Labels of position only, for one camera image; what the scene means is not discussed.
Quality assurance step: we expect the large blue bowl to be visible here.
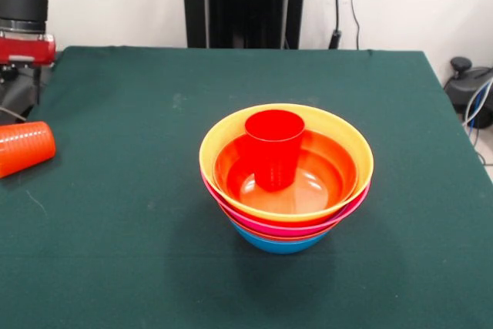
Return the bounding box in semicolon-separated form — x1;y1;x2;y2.
230;216;333;256

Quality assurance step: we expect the large pink bowl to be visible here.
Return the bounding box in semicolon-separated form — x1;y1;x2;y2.
200;166;371;234

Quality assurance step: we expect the grey cable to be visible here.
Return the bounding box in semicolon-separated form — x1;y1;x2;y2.
0;106;27;123

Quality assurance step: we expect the large yellow bowl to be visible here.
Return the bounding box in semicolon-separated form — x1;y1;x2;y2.
199;103;374;224

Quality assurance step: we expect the red plastic cup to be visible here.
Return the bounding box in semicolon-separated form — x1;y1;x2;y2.
244;109;306;193

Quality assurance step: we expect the large red bowl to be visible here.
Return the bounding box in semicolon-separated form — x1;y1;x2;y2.
213;129;359;217

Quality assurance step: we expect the black hanging cable with plug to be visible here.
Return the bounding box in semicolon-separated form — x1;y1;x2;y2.
328;0;344;50

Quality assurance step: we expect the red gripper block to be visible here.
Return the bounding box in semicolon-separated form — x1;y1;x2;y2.
0;33;57;106

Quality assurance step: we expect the orange ribbed cup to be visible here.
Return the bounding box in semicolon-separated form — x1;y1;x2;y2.
0;120;57;180

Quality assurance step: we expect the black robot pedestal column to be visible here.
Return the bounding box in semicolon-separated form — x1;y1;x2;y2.
176;0;311;50

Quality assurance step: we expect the dark green table cloth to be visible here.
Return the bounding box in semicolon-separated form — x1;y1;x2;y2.
0;45;493;329

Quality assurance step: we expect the blue cable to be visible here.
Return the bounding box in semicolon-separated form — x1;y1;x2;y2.
461;76;493;168

